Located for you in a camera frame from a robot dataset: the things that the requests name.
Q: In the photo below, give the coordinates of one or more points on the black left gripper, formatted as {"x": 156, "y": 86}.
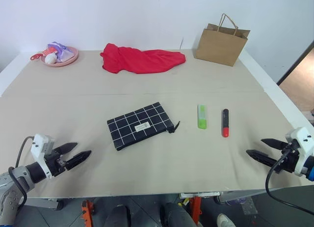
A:
{"x": 55, "y": 164}

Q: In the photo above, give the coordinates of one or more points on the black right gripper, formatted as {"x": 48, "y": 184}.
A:
{"x": 289, "y": 160}

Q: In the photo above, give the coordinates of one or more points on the black checkered pencil pouch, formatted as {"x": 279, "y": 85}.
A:
{"x": 137, "y": 126}

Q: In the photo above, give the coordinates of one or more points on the black marker with red cap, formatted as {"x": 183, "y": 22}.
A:
{"x": 225, "y": 122}

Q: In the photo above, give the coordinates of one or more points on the orange metal stand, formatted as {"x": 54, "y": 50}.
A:
{"x": 196, "y": 209}
{"x": 87, "y": 213}

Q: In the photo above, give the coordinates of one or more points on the green highlighter pen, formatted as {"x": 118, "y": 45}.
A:
{"x": 202, "y": 117}

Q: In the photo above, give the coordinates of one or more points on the white shoe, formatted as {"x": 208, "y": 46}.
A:
{"x": 225, "y": 220}

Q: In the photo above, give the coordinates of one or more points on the pink plate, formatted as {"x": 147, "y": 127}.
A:
{"x": 71, "y": 58}

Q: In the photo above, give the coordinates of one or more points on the white round ball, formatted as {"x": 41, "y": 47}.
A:
{"x": 51, "y": 58}

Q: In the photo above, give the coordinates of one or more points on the purple plastic wrapper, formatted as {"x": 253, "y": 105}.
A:
{"x": 61, "y": 50}

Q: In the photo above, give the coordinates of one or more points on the red cloth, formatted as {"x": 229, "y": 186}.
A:
{"x": 137, "y": 60}

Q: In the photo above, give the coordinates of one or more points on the dark rounded shape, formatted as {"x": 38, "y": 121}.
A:
{"x": 175, "y": 216}

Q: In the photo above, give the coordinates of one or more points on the brown paper bag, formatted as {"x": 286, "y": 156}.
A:
{"x": 219, "y": 45}

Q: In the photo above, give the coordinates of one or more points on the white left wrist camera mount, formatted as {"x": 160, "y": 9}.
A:
{"x": 39, "y": 141}

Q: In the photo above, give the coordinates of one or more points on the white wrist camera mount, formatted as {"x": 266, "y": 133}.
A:
{"x": 39, "y": 141}
{"x": 302, "y": 138}

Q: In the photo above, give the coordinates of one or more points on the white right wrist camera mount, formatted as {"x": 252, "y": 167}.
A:
{"x": 302, "y": 138}

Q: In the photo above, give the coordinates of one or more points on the grey table frame leg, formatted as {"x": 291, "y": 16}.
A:
{"x": 44, "y": 203}

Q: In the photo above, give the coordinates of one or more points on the white table bracket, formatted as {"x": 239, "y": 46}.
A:
{"x": 200, "y": 194}

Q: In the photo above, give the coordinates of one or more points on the dark door frame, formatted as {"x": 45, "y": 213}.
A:
{"x": 298, "y": 59}

